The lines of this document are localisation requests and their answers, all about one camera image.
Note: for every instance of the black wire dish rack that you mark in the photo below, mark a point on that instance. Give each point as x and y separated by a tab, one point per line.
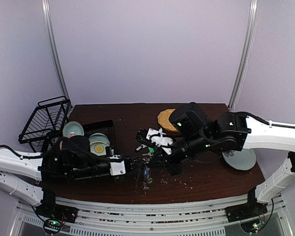
45	125

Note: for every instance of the black tag key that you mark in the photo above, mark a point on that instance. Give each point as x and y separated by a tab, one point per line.
140	147

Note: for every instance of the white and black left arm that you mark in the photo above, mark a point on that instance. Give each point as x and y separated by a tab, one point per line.
70	159

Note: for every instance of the left aluminium corner post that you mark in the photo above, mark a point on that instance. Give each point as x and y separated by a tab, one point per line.
53	46

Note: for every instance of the yellow polka dot plate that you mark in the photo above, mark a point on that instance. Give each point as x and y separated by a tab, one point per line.
163	120

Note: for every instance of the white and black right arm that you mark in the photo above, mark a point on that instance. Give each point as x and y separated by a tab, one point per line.
232	131

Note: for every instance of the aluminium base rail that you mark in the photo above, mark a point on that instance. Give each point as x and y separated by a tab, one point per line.
205	218

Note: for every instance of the teal floral plate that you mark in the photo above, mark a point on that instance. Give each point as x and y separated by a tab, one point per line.
240	160

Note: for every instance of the teal bowl in stand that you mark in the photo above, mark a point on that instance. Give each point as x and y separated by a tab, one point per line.
73	128

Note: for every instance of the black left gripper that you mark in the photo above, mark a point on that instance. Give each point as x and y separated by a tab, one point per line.
129	162

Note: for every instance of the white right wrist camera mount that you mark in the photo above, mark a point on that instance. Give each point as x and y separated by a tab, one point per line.
160	139

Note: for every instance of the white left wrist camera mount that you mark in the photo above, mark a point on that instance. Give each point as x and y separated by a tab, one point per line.
117	165

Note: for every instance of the blue tag key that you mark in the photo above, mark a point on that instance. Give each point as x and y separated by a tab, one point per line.
145	171

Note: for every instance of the patterned plate in stand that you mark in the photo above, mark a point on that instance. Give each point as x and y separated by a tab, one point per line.
98	148

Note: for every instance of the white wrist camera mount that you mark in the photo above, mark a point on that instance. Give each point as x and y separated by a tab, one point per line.
160	139
117	165

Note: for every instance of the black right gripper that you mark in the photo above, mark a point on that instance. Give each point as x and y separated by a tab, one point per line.
165	157

